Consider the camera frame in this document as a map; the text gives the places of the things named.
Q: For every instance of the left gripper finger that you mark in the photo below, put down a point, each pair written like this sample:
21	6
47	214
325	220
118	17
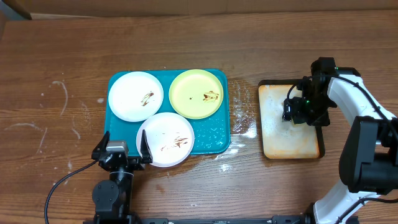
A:
100	147
147	157

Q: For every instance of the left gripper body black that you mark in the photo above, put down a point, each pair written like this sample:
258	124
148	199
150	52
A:
134	165

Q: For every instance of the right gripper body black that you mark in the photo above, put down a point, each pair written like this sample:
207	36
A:
314	110

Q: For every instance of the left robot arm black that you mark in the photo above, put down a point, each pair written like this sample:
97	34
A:
112	197

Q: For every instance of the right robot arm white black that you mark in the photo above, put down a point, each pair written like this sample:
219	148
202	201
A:
368	162

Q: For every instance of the black tray with soapy water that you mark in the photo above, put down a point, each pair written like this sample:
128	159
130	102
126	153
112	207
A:
284	139

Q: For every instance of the teal plastic tray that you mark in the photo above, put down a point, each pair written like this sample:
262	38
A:
212	134

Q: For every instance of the white plate bottom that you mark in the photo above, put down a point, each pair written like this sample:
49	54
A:
170	138

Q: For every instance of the white plate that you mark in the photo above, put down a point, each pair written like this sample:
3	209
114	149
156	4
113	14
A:
135	96
170	138

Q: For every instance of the white plate top left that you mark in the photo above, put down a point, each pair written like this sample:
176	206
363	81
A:
135	96

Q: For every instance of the yellow-green plate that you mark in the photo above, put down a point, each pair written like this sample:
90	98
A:
196	94

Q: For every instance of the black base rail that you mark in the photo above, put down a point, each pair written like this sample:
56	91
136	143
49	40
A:
276	219

